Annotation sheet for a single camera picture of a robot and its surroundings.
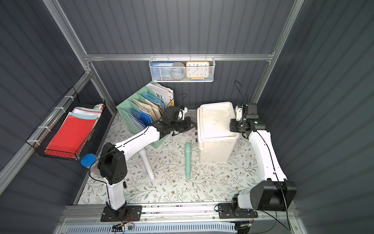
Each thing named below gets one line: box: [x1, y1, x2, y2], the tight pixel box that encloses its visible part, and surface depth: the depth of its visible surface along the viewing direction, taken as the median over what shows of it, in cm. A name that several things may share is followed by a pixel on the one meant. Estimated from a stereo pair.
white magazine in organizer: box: [145, 82, 175, 108], surface depth 99 cm
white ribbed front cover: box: [64, 223, 238, 234], surface depth 72 cm
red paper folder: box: [45, 115, 98, 154], surface depth 75 cm
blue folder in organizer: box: [129, 108, 153, 127], surface depth 91 cm
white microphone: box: [138, 150, 156, 181], surface depth 88 cm
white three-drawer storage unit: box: [196, 101, 240, 163], surface depth 84 cm
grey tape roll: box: [169, 61, 187, 81], surface depth 89 cm
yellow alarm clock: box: [185, 61, 210, 80], surface depth 90 cm
